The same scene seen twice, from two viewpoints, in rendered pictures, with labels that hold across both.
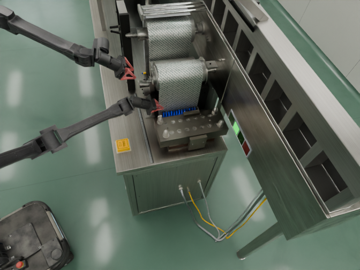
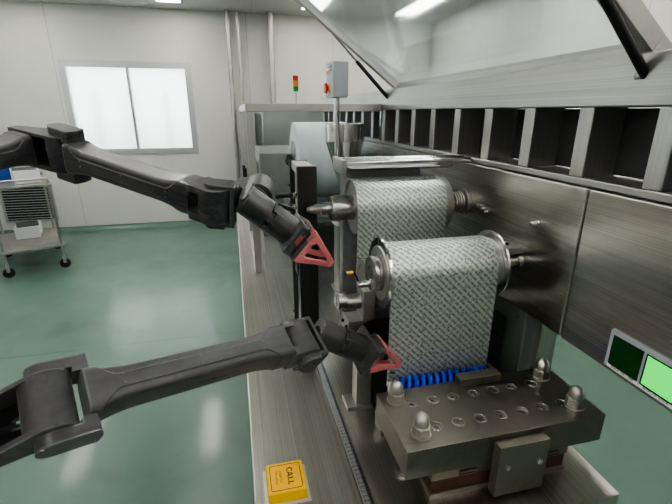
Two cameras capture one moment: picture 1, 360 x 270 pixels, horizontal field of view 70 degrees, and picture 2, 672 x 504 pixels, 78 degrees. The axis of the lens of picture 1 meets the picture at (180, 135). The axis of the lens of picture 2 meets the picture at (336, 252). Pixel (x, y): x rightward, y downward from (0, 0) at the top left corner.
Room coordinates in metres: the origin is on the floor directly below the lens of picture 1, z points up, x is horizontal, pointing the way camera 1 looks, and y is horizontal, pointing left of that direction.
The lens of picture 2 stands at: (0.19, 0.13, 1.57)
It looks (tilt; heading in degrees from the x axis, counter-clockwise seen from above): 19 degrees down; 9
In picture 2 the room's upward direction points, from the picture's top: straight up
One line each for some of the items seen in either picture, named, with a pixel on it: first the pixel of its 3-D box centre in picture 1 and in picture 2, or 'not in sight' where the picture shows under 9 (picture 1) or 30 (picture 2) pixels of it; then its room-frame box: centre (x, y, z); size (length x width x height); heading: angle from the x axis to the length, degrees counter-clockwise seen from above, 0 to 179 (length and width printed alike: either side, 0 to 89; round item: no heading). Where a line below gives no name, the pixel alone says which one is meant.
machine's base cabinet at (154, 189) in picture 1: (140, 73); not in sight; (1.89, 0.47, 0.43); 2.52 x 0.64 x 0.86; 22
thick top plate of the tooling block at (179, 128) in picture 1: (190, 127); (485, 415); (0.90, -0.06, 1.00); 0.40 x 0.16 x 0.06; 112
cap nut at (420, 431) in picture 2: (165, 133); (421, 423); (0.79, 0.08, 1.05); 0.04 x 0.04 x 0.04
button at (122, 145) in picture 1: (122, 144); (285, 481); (0.76, 0.32, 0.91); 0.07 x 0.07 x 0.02; 22
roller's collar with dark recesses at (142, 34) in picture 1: (142, 34); (341, 207); (1.22, 0.28, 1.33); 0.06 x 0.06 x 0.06; 22
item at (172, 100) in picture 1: (179, 100); (440, 341); (0.99, 0.03, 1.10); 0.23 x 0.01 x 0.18; 112
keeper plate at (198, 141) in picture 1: (197, 142); (519, 465); (0.82, -0.10, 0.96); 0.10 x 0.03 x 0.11; 112
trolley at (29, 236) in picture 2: not in sight; (25, 216); (3.92, 4.05, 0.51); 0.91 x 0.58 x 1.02; 46
